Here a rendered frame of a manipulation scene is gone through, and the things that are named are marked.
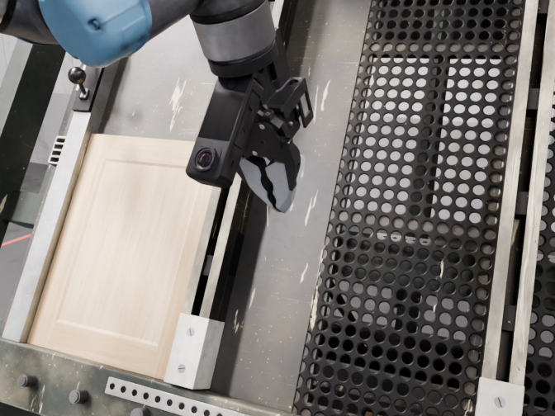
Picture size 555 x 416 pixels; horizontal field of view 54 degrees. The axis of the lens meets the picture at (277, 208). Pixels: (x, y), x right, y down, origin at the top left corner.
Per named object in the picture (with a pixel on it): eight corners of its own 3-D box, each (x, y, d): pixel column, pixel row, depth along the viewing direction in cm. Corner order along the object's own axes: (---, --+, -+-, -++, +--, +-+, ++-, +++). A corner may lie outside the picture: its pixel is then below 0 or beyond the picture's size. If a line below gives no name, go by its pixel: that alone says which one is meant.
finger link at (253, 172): (298, 186, 70) (282, 127, 64) (277, 218, 66) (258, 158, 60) (277, 183, 71) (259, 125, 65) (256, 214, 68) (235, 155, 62)
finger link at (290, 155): (308, 185, 62) (291, 120, 56) (302, 193, 61) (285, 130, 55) (272, 179, 64) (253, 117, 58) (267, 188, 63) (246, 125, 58)
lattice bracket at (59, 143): (55, 167, 130) (47, 163, 127) (64, 140, 132) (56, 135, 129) (68, 168, 129) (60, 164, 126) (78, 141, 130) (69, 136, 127)
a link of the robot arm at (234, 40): (242, 24, 47) (169, 25, 51) (255, 70, 50) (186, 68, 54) (280, -13, 52) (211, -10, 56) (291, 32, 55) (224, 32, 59)
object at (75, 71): (74, 101, 127) (64, 77, 114) (79, 87, 128) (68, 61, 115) (91, 106, 128) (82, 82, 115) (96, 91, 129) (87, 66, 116)
